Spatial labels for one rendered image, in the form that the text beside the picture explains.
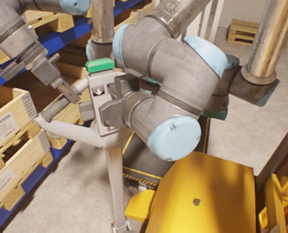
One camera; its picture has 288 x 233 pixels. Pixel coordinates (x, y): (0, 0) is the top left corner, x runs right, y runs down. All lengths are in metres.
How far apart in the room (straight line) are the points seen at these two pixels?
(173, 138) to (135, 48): 0.19
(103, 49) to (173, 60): 0.84
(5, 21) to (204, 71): 0.45
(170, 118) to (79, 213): 1.64
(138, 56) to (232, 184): 0.78
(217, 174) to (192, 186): 0.14
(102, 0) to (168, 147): 0.89
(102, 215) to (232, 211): 1.16
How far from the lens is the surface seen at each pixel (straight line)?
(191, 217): 0.93
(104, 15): 1.15
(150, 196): 1.53
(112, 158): 0.82
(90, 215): 1.90
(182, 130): 0.36
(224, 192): 1.02
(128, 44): 0.44
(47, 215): 1.99
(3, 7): 0.60
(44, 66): 0.58
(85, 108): 0.67
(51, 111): 0.66
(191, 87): 0.36
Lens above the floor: 1.72
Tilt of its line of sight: 40 degrees down
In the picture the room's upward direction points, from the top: 3 degrees clockwise
